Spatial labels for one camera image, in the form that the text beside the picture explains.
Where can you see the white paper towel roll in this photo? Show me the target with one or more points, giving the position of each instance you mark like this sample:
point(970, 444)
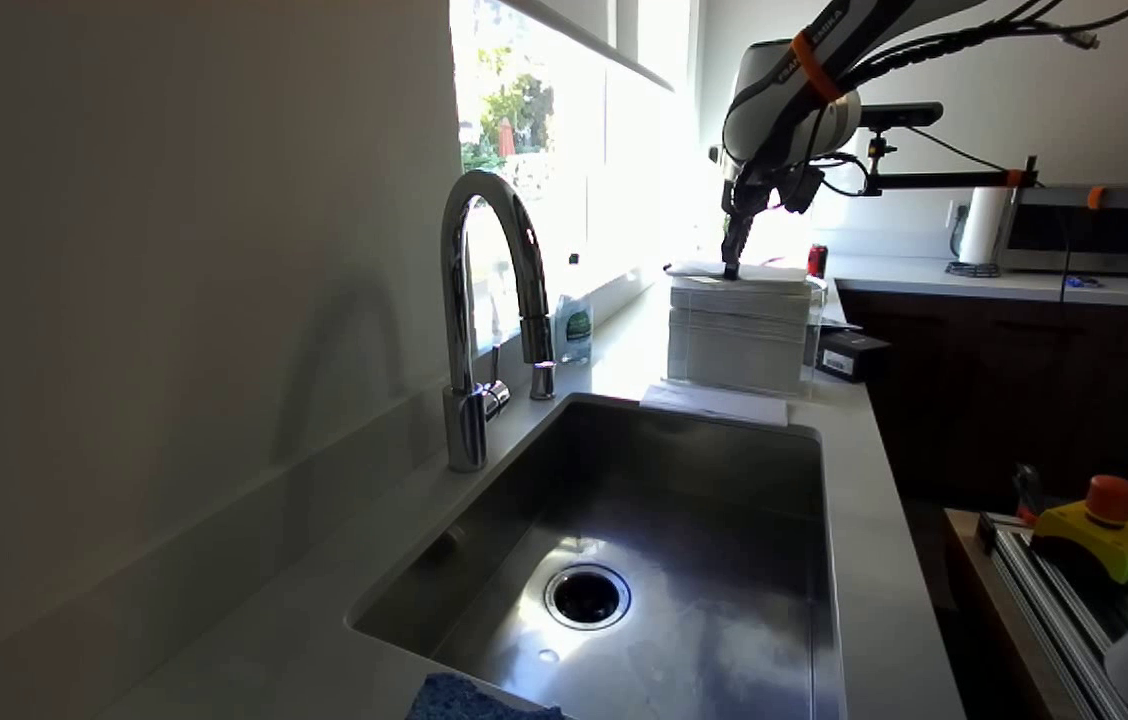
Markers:
point(983, 224)

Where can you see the yellow emergency stop button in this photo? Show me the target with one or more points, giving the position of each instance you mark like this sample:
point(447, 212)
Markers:
point(1099, 526)

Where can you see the red small cup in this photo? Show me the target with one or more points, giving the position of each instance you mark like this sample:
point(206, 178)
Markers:
point(818, 260)

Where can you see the black small box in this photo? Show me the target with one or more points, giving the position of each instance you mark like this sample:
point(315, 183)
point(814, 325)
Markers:
point(850, 352)

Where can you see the stainless steel sink basin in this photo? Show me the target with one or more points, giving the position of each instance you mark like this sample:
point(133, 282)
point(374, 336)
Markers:
point(633, 564)

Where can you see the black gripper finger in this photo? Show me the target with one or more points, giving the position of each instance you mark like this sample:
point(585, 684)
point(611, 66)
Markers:
point(732, 241)

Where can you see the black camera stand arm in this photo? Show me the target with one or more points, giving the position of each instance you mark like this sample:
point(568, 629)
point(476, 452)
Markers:
point(919, 118)

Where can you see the blue sponge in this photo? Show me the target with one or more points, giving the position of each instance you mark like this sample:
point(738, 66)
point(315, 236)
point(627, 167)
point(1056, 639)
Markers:
point(452, 699)

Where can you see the white paper towel stack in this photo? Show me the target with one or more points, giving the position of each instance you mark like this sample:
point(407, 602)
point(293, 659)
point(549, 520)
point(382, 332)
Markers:
point(738, 332)

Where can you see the chrome gooseneck faucet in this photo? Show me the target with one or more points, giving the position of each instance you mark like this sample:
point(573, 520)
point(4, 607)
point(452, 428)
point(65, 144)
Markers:
point(467, 402)

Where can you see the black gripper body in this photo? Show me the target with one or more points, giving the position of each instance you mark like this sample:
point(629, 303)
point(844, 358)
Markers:
point(771, 187)

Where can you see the green soap bottle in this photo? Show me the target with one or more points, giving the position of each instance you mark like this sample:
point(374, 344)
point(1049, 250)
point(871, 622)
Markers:
point(573, 325)

